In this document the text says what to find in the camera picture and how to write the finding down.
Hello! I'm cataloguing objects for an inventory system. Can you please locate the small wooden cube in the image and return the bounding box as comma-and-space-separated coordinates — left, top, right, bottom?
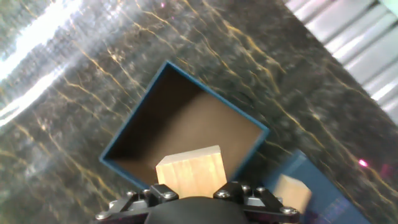
272, 174, 313, 215

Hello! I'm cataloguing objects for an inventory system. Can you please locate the large wooden block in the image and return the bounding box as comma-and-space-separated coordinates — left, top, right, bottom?
155, 144, 228, 199

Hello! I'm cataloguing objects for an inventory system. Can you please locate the dark blue open gift box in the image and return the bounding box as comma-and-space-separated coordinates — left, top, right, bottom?
98, 60, 271, 191

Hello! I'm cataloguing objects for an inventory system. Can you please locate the black gold marble mat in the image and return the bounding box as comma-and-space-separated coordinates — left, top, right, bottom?
0, 0, 398, 224

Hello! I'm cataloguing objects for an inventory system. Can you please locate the dark blue ribboned box lid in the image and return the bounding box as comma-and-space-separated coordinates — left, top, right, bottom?
261, 149, 373, 224

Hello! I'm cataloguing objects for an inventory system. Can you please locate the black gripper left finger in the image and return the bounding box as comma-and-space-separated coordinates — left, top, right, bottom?
95, 183, 180, 222

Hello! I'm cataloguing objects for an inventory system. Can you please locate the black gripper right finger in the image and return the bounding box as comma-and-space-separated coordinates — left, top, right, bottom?
213, 181, 301, 218

